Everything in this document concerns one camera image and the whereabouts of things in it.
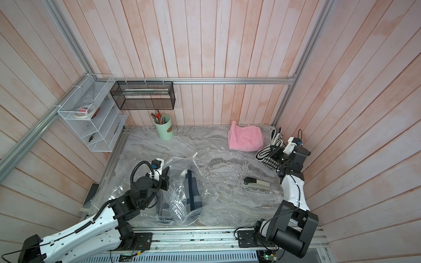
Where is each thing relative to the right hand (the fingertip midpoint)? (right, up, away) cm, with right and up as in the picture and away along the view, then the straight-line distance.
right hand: (271, 144), depth 84 cm
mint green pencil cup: (-62, +9, +23) cm, 67 cm away
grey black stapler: (-7, -21, +4) cm, 23 cm away
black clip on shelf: (-98, +3, +4) cm, 98 cm away
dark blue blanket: (-41, -24, -2) cm, 47 cm away
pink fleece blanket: (-8, +4, +24) cm, 25 cm away
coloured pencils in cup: (-63, +16, +14) cm, 67 cm away
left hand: (-52, -12, -8) cm, 54 cm away
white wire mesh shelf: (-87, +12, +1) cm, 88 cm away
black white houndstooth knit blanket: (-5, -5, -2) cm, 8 cm away
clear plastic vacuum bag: (-49, -26, -16) cm, 58 cm away
